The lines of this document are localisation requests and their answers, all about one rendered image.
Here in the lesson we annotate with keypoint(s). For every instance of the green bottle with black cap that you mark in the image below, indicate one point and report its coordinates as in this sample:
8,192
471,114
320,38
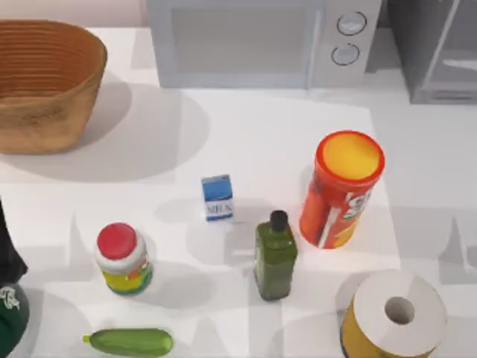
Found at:
275,261

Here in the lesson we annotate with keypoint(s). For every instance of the brown woven basket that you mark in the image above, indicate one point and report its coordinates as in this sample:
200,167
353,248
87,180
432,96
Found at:
41,93

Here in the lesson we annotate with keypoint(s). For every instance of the jar with red lid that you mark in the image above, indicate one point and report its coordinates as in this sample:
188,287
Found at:
123,261

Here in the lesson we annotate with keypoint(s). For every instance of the grey cabinet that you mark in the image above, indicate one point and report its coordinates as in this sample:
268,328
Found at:
439,52

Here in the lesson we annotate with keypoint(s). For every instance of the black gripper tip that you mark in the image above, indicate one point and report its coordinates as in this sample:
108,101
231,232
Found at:
9,253

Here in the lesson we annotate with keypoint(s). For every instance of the green cap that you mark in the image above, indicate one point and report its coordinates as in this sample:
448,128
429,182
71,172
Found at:
11,317

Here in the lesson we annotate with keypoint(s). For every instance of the pale microwave oven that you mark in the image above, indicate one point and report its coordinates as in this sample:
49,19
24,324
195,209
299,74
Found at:
238,44

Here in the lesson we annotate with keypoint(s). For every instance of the blue and white milk carton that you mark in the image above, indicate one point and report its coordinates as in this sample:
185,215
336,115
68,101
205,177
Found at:
219,203

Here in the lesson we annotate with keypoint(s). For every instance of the orange chips can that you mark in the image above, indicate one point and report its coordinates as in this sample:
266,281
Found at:
335,201

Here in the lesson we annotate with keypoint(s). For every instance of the green cucumber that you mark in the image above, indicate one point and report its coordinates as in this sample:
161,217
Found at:
130,341

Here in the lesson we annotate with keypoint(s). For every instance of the microwave knob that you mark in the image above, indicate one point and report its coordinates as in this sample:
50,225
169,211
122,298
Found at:
351,22
345,54

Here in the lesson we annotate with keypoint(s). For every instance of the yellow wrapped paper roll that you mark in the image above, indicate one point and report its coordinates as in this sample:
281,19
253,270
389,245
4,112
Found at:
395,320

